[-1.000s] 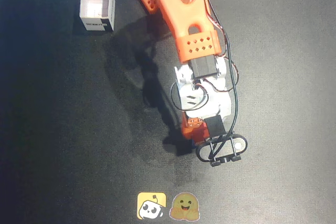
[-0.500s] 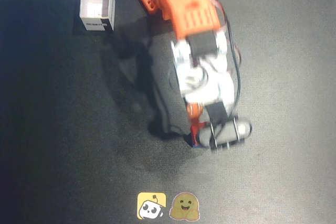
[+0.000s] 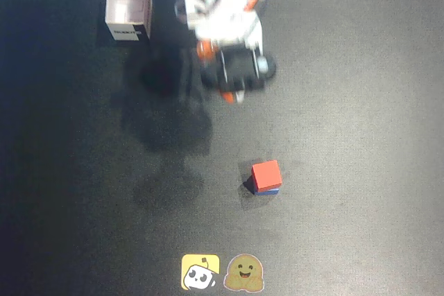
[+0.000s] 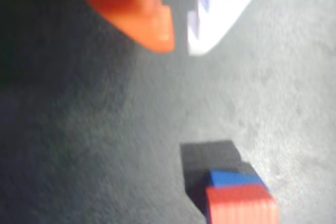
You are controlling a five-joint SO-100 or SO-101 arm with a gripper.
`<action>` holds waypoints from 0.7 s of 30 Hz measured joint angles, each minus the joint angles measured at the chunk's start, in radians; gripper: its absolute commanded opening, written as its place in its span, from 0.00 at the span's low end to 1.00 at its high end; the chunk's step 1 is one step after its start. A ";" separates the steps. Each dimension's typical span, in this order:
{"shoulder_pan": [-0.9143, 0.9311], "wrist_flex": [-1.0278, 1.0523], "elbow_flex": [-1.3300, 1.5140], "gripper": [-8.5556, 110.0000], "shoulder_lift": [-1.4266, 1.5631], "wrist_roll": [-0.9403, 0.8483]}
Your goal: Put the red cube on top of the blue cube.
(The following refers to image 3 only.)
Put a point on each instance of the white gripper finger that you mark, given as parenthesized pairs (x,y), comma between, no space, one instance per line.
(240,96)

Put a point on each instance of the blue cube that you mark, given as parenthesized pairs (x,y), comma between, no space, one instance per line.
(267,191)

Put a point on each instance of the yellow robot mascot sticker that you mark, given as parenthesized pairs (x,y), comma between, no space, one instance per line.
(200,271)

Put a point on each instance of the red cube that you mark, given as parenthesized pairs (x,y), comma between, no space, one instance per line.
(266,174)

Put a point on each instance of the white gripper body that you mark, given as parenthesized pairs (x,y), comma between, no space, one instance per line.
(238,67)

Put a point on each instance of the hugging face emoji sticker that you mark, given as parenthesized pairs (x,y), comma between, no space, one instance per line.
(243,272)

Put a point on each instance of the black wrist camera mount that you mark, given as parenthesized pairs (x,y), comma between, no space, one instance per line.
(239,67)

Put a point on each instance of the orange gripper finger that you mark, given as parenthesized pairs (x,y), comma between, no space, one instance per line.
(204,50)

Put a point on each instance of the white open cardboard box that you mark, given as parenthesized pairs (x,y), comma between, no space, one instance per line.
(127,5)

